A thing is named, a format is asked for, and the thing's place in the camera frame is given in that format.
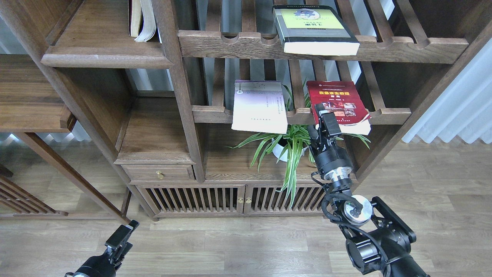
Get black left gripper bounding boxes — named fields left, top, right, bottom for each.
left=65, top=220, right=140, bottom=277

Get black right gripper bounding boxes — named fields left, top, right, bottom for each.
left=306, top=103, right=353, bottom=181

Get red book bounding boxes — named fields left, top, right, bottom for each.
left=306, top=81, right=371, bottom=135

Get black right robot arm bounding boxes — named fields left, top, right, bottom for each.
left=309, top=104, right=427, bottom=277

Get upright books on shelf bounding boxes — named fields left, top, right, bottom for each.
left=128, top=0, right=158, bottom=42

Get green spider plant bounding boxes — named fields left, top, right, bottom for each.
left=228, top=79, right=371, bottom=208

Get white plant pot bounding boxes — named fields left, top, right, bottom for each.
left=272, top=138, right=308, bottom=162

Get pale purple book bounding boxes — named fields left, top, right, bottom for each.
left=231, top=80, right=288, bottom=134

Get brass drawer knob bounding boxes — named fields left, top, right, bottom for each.
left=155, top=171, right=165, bottom=180

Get brass cabinet door knobs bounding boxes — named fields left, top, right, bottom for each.
left=237, top=197, right=253, bottom=204

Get dark wooden bookshelf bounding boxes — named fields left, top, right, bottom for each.
left=1, top=0, right=491, bottom=219

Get white curtain right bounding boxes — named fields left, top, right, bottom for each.
left=402, top=41, right=492, bottom=144

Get wooden side table left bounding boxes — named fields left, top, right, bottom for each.
left=0, top=54, right=130, bottom=224

